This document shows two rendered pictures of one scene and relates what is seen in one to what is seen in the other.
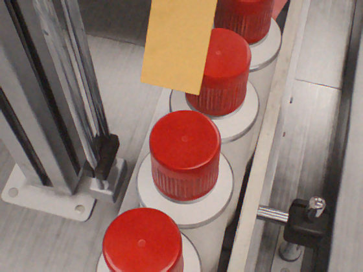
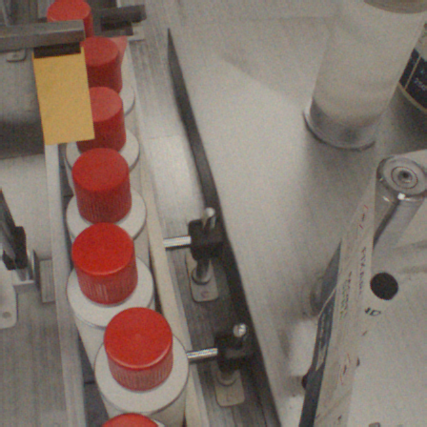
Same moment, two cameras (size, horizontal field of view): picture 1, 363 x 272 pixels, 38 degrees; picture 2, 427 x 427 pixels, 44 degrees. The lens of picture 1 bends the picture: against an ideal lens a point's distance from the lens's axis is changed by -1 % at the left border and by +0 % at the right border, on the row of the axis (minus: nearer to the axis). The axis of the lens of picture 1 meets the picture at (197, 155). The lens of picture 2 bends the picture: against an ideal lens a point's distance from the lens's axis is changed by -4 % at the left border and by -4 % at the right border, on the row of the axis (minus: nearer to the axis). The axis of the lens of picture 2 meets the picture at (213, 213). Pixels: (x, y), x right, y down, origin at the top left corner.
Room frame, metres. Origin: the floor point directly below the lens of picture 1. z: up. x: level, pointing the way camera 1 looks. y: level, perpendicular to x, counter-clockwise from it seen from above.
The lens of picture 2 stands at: (-0.08, 0.05, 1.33)
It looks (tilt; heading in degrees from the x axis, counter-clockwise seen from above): 56 degrees down; 329
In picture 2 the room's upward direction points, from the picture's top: 8 degrees clockwise
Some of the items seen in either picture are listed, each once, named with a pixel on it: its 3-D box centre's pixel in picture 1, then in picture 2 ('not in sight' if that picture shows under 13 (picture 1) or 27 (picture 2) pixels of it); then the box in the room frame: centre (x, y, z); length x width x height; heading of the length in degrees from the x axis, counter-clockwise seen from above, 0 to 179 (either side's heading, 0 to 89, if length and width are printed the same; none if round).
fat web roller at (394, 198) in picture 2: not in sight; (363, 249); (0.06, -0.17, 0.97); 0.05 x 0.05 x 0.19
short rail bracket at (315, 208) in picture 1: (302, 228); (204, 246); (0.15, -0.09, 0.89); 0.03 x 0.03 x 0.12; 78
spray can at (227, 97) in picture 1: (210, 149); (109, 198); (0.17, -0.01, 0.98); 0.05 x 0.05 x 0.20
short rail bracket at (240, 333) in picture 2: not in sight; (213, 357); (0.05, -0.05, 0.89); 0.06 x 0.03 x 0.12; 78
